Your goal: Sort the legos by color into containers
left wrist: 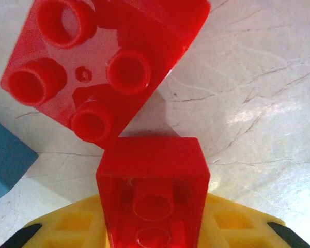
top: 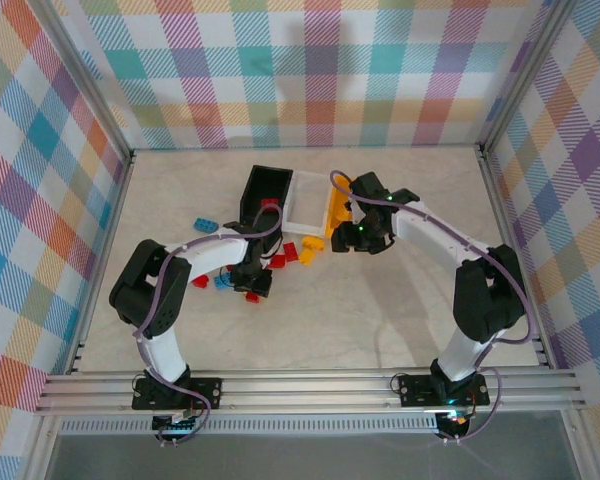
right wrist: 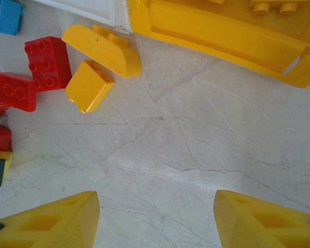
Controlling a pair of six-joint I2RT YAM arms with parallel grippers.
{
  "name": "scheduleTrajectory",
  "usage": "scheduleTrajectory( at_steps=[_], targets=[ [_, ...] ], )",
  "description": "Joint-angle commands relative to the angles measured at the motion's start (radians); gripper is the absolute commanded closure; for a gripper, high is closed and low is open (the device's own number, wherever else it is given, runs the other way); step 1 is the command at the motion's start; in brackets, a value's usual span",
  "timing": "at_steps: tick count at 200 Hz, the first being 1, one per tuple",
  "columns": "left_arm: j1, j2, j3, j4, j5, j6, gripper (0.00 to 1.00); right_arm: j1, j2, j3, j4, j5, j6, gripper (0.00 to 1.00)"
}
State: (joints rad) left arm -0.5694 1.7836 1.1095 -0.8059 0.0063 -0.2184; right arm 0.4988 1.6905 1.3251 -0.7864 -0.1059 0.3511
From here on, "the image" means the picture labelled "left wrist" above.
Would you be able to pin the long blue lego brick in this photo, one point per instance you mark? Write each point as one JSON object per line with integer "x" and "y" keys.
{"x": 7, "y": 155}

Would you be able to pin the red lego brick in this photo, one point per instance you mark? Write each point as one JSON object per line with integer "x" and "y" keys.
{"x": 152, "y": 160}
{"x": 93, "y": 64}

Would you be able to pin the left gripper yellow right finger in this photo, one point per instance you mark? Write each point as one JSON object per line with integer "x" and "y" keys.
{"x": 237, "y": 227}

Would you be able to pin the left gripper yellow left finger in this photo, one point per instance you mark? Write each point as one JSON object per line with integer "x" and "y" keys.
{"x": 67, "y": 227}

